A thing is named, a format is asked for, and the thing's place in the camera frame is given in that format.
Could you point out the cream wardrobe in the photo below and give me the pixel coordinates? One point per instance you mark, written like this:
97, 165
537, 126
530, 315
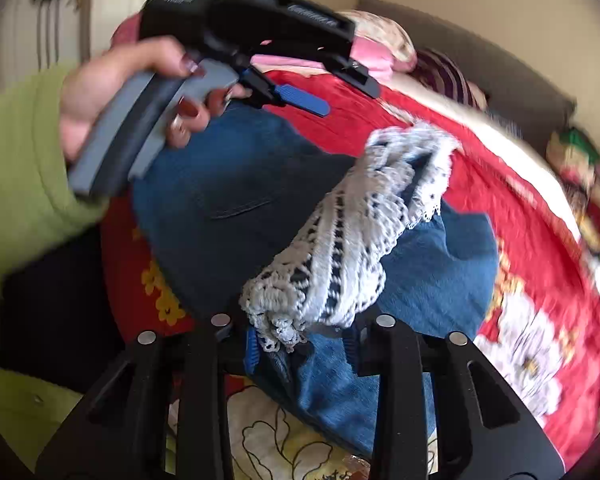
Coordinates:
25, 30

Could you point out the person's green sweater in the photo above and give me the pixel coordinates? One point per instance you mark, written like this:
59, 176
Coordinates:
10, 410

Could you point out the striped dark garment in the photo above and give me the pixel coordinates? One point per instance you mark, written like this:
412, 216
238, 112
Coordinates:
445, 80

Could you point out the red floral blanket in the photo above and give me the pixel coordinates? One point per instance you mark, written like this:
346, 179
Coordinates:
505, 200

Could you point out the stack of folded clothes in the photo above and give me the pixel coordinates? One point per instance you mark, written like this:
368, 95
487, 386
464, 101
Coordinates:
575, 155

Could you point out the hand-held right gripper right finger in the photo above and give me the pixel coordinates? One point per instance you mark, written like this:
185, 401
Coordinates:
352, 355

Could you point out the floral pillow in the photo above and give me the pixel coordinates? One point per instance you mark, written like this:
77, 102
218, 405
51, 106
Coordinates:
385, 30

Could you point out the person's left hand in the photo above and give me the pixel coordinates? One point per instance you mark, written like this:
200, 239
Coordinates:
110, 75

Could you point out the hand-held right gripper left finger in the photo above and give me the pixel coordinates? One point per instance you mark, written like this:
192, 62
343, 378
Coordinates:
251, 355

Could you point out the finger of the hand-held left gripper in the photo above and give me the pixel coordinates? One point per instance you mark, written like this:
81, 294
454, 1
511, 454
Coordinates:
300, 97
362, 80

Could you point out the pink quilt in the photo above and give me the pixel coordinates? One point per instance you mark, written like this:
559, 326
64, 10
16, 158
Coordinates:
375, 55

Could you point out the grey bed headboard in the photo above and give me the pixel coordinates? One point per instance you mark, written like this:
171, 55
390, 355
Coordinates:
505, 75

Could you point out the blue denim pants lace trim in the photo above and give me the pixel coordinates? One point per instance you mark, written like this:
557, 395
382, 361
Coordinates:
220, 185

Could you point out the person's left forearm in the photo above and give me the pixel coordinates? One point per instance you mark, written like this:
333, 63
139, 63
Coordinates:
15, 170

